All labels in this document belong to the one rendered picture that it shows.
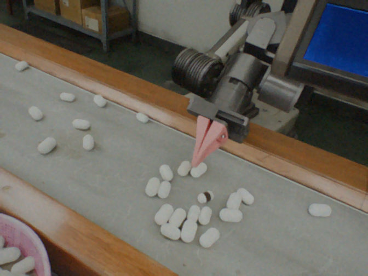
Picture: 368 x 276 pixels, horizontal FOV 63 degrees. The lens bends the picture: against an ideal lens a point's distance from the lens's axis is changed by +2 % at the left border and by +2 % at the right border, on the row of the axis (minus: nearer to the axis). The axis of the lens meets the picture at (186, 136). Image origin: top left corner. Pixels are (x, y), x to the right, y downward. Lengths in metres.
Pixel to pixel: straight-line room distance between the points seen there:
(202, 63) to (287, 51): 0.67
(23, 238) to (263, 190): 0.40
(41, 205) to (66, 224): 0.05
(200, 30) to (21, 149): 2.37
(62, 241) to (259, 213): 0.32
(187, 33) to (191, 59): 1.98
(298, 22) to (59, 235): 0.39
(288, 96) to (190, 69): 0.48
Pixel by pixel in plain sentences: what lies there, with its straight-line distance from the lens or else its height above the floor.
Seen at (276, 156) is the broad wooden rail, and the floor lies 0.76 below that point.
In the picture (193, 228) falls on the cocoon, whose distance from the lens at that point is 0.48.
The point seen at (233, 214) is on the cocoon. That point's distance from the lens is 0.51.
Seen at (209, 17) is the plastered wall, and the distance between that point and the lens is 2.79.
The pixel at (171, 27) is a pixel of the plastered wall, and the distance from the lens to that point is 3.01.
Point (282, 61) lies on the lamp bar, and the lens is 0.27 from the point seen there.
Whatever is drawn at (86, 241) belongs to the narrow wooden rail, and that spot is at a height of 0.76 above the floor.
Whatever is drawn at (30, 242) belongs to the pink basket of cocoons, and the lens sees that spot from 0.48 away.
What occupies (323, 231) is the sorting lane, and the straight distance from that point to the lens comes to 0.58.
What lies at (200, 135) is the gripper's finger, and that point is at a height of 0.87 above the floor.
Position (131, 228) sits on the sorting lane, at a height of 0.74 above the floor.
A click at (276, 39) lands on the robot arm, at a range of 0.54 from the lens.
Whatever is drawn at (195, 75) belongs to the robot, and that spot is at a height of 0.75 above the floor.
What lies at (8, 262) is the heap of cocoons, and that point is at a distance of 0.50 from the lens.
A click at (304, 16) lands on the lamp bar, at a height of 1.09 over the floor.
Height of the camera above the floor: 1.14
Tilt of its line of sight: 37 degrees down
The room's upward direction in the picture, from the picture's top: 9 degrees clockwise
